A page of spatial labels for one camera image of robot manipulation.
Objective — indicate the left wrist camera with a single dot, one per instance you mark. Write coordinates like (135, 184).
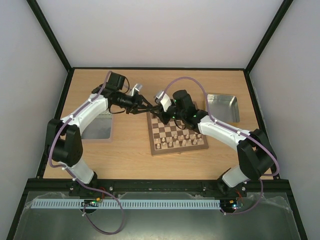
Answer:
(136, 89)

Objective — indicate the left metal tin tray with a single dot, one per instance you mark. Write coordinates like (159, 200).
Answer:
(100, 130)

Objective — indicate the light blue cable duct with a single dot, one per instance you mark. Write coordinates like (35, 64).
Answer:
(128, 204)

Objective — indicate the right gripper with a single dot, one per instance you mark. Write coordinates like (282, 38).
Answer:
(162, 112)

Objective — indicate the black frame base rail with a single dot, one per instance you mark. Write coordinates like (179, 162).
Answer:
(205, 188)

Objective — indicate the metal tin tray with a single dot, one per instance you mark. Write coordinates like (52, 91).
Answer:
(224, 107)
(100, 130)

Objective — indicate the wooden chess board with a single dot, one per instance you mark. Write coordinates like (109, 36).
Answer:
(157, 131)

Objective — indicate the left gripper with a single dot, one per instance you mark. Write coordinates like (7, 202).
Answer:
(137, 102)

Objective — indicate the right metal tin tray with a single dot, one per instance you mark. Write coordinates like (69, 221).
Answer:
(224, 107)

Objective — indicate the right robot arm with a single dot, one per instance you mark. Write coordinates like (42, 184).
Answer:
(254, 152)

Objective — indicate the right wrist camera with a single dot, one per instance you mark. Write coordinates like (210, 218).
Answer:
(163, 99)

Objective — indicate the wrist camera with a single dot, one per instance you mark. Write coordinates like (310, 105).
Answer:
(163, 99)
(136, 89)

